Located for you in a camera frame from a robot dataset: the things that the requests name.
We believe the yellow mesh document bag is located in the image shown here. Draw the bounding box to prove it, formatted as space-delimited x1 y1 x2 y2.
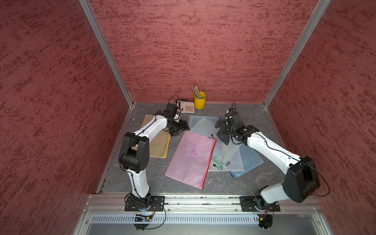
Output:
141 115 171 159

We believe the green mesh document bag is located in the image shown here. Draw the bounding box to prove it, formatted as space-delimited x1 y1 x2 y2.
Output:
189 116 240 165

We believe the pink mesh document bag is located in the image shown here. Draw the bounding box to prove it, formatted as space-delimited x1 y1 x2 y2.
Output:
165 131 217 189

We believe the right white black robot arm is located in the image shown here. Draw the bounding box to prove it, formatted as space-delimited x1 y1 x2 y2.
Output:
216 114 320 210

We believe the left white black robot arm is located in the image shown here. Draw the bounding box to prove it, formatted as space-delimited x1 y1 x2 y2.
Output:
118 111 189 208

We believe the white mesh document bag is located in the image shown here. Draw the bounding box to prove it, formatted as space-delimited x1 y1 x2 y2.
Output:
209 149 244 172

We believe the blue mesh document bag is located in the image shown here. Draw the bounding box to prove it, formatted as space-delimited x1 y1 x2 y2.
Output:
230 145 264 178

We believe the pink desk calculator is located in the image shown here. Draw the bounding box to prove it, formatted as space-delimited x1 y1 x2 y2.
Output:
177 100 195 114

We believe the yellow pen cup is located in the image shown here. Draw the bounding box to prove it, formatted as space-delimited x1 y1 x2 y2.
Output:
194 92 207 110

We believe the coloured pencils bundle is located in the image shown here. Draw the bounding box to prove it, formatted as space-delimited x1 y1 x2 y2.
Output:
192 85 202 99

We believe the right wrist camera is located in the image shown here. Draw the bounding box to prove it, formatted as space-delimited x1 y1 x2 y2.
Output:
225 111 242 126

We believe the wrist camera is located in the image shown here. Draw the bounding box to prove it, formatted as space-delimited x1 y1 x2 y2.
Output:
225 111 242 126
164 103 181 121

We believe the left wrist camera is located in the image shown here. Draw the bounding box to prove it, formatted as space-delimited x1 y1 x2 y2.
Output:
164 103 181 121

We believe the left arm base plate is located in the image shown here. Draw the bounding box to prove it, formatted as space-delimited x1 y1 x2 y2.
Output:
124 194 165 212

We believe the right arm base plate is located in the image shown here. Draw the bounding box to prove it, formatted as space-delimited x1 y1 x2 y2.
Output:
240 196 281 212

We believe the aluminium front rail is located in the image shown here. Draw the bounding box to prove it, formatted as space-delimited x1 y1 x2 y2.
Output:
74 194 332 235

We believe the right aluminium corner post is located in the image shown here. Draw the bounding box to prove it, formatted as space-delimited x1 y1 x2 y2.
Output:
263 0 331 109

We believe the aluminium corner post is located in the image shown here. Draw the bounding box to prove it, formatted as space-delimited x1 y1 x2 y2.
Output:
263 0 331 109
79 0 134 108

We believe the left aluminium corner post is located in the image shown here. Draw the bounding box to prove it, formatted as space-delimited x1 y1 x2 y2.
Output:
79 0 134 108

